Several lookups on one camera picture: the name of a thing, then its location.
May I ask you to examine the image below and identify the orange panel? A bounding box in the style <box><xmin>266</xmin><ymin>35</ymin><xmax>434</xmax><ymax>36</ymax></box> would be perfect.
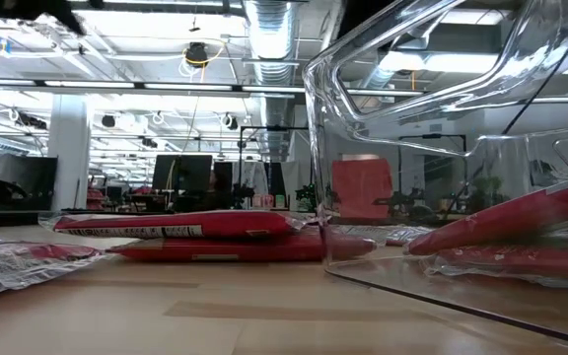
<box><xmin>331</xmin><ymin>157</ymin><xmax>394</xmax><ymax>221</ymax></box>

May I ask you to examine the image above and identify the black computer monitor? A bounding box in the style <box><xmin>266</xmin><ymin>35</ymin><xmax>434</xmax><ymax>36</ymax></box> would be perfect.
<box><xmin>151</xmin><ymin>153</ymin><xmax>215</xmax><ymax>194</ymax></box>

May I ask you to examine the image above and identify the black ceiling device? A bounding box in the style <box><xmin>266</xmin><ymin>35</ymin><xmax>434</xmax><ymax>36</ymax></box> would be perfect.
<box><xmin>184</xmin><ymin>41</ymin><xmax>210</xmax><ymax>69</ymax></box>

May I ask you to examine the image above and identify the long ceiling light strip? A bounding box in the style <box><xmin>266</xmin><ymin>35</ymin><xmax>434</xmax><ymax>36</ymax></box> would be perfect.
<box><xmin>0</xmin><ymin>77</ymin><xmax>310</xmax><ymax>98</ymax></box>

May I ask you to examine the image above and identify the white pillar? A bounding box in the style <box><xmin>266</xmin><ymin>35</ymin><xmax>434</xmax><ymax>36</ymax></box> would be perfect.
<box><xmin>46</xmin><ymin>93</ymin><xmax>92</xmax><ymax>212</ymax></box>

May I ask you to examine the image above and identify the clear plastic basket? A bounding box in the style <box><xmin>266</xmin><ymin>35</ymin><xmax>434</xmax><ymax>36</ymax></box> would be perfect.
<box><xmin>302</xmin><ymin>0</ymin><xmax>568</xmax><ymax>349</ymax></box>

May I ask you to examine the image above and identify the dark partition panel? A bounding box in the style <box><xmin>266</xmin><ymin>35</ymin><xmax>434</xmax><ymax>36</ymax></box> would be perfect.
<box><xmin>0</xmin><ymin>154</ymin><xmax>59</xmax><ymax>212</ymax></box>

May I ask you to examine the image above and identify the silver ventilation duct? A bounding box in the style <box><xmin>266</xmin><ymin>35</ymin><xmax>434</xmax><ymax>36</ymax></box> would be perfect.
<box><xmin>242</xmin><ymin>0</ymin><xmax>310</xmax><ymax>159</ymax></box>

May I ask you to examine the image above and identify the thin black cable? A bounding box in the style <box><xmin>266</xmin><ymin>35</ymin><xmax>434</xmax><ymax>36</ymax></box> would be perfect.
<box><xmin>442</xmin><ymin>29</ymin><xmax>568</xmax><ymax>221</ymax></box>

